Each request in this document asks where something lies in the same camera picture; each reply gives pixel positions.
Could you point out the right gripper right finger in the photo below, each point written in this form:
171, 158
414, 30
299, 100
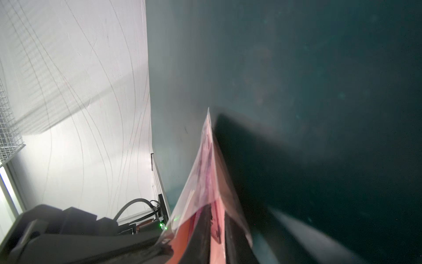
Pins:
237, 247

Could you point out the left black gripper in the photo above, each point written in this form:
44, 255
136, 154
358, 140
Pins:
47, 235

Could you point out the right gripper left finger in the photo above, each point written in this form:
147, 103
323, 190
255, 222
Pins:
198, 248

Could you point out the white wire basket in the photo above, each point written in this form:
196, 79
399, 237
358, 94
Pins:
11, 138

